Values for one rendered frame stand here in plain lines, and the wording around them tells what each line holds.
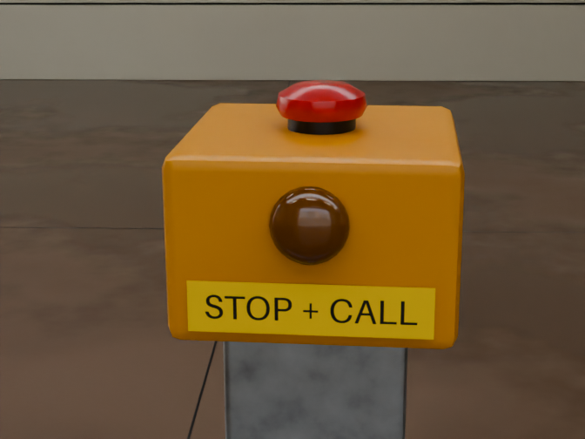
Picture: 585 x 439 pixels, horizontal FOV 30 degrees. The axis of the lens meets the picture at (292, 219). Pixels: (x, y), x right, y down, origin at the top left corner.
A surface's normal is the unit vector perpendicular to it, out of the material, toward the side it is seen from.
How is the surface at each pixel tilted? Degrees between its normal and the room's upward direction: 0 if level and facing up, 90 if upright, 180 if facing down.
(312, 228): 86
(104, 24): 90
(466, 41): 90
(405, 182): 90
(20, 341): 0
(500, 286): 0
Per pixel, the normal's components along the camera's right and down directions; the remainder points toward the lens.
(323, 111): 0.00, 0.10
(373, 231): -0.10, 0.29
